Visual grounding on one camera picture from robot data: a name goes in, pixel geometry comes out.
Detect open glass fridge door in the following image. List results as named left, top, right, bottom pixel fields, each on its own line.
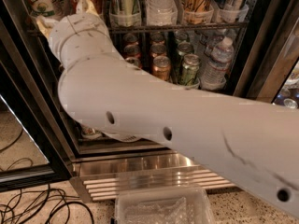
left=0, top=23, right=74, bottom=191

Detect red coke can middle shelf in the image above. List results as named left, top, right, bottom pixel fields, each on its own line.
left=125, top=57, right=142, bottom=68

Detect orange can top shelf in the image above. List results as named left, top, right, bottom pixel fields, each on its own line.
left=180, top=0, right=213, bottom=24

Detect black cables on floor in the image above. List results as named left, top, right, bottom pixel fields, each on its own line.
left=0, top=184, right=95, bottom=224

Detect gold can middle shelf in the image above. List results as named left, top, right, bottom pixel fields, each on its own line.
left=152, top=56, right=171, bottom=81

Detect green striped can top shelf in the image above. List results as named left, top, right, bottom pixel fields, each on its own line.
left=109, top=0, right=141, bottom=27

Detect clear plastic bin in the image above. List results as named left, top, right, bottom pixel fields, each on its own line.
left=115, top=186, right=216, bottom=224

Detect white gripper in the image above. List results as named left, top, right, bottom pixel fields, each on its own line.
left=36, top=0, right=111, bottom=63

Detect water bottle middle shelf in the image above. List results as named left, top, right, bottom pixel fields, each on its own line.
left=201, top=36, right=235, bottom=91

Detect white 7up can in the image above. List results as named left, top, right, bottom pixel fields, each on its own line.
left=27, top=0, right=71, bottom=20

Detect top wire shelf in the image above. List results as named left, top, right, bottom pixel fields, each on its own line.
left=27, top=22, right=248, bottom=36

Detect green white can bottom shelf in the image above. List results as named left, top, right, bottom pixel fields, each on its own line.
left=81, top=125, right=102, bottom=140

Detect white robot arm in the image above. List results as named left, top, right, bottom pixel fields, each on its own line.
left=36, top=0, right=299, bottom=217

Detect silver blue can top shelf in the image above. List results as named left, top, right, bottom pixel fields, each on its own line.
left=213, top=0, right=246, bottom=23

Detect stainless fridge base grille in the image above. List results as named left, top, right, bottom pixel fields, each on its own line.
left=70, top=150, right=234, bottom=203

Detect right fridge door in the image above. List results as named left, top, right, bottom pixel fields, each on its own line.
left=234, top=0, right=299, bottom=103

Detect clear water bottle top shelf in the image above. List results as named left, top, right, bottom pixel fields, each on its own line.
left=145, top=0, right=178, bottom=26

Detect green can middle shelf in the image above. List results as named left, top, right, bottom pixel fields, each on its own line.
left=178, top=54, right=200, bottom=86

